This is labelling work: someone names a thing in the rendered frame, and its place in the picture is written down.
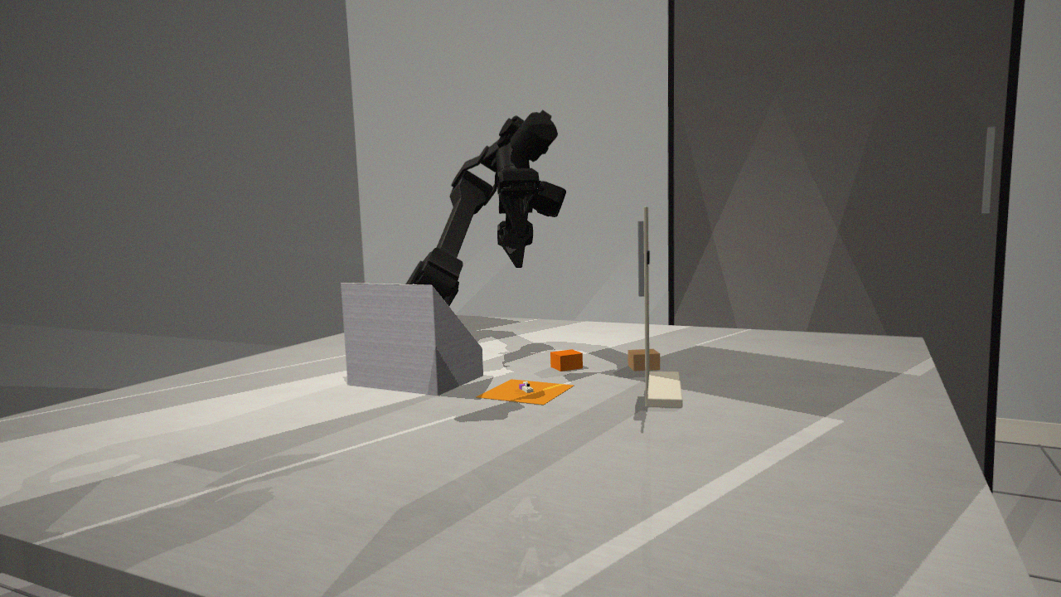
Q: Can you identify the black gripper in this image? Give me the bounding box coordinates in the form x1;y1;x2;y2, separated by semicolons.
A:
497;165;540;268

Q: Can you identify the tan rectangular block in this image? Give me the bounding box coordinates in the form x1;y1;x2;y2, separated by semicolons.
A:
627;349;660;371

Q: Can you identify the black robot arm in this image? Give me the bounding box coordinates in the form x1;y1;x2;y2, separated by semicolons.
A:
406;110;566;306

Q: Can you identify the yellow square marked zone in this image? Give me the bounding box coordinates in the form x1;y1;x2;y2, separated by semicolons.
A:
477;379;574;405

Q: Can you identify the orange block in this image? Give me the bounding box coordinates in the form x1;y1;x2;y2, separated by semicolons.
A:
550;349;582;371

